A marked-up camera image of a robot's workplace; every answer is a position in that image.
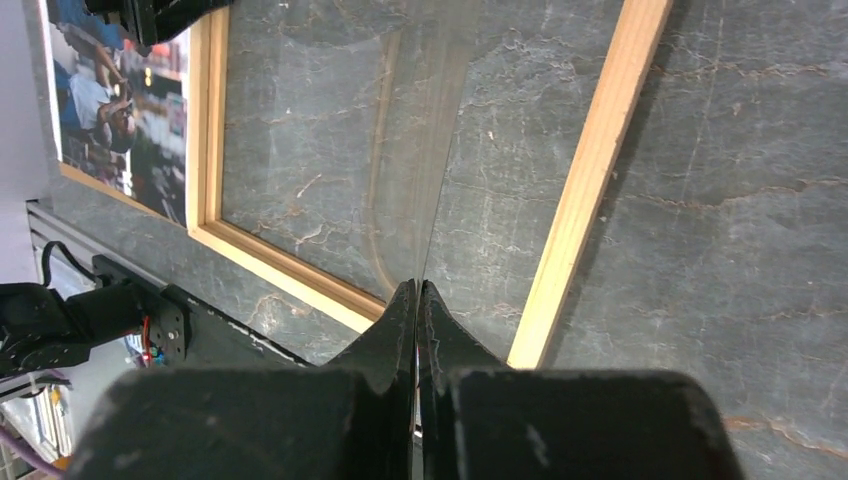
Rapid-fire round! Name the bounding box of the aluminium rail base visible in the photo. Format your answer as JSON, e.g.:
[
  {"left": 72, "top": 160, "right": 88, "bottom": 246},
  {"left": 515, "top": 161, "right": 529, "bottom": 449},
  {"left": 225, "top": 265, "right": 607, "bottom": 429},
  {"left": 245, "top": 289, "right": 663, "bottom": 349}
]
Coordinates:
[{"left": 0, "top": 201, "right": 101, "bottom": 465}]

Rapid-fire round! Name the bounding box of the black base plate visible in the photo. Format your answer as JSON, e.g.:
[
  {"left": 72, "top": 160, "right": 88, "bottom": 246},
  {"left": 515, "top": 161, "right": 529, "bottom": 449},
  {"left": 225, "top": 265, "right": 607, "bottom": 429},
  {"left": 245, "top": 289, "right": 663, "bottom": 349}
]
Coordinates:
[{"left": 93, "top": 255, "right": 311, "bottom": 367}]

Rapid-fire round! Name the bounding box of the clear plastic sheet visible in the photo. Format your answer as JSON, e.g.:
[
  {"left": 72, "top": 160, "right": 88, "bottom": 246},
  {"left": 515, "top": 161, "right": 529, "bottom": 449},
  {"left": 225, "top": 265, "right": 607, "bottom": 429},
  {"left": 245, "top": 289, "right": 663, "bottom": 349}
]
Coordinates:
[{"left": 250, "top": 1, "right": 483, "bottom": 299}]

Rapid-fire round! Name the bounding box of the wooden picture frame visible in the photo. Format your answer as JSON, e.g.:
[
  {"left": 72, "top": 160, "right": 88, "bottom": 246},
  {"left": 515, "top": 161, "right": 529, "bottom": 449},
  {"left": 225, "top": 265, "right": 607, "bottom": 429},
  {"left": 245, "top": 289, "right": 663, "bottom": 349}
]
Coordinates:
[{"left": 187, "top": 1, "right": 672, "bottom": 369}]

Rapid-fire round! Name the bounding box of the printed colour photo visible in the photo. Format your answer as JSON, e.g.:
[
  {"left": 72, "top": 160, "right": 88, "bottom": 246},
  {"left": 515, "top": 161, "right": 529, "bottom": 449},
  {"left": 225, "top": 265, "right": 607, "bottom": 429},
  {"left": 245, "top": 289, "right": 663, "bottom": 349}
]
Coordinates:
[{"left": 38, "top": 1, "right": 190, "bottom": 225}]

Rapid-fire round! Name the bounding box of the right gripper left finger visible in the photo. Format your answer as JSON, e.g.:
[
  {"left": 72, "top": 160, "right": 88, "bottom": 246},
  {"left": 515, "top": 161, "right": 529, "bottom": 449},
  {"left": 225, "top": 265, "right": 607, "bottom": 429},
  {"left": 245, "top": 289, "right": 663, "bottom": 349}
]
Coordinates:
[{"left": 66, "top": 280, "right": 418, "bottom": 479}]

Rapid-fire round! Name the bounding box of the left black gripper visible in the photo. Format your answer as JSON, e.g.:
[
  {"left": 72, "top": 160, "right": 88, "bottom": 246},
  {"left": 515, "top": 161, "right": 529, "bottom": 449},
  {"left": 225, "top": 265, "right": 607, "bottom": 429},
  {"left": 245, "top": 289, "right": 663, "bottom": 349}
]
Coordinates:
[{"left": 84, "top": 0, "right": 235, "bottom": 46}]

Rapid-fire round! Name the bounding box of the brown backing board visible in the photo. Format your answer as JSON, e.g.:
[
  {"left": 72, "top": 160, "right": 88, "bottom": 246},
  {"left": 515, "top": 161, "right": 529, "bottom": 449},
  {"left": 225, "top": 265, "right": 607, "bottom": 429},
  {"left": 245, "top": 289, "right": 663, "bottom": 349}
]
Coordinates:
[{"left": 58, "top": 162, "right": 187, "bottom": 230}]

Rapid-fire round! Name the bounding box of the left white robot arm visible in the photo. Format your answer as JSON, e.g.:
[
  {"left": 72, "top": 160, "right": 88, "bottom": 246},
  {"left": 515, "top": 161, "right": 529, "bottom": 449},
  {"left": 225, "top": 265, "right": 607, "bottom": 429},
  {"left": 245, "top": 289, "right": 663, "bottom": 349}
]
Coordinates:
[{"left": 1, "top": 1, "right": 224, "bottom": 376}]

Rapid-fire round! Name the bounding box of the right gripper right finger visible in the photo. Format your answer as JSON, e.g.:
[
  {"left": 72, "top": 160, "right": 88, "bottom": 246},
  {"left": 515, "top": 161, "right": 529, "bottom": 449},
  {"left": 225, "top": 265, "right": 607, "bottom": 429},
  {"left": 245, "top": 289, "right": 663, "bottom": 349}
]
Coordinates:
[{"left": 418, "top": 282, "right": 744, "bottom": 479}]

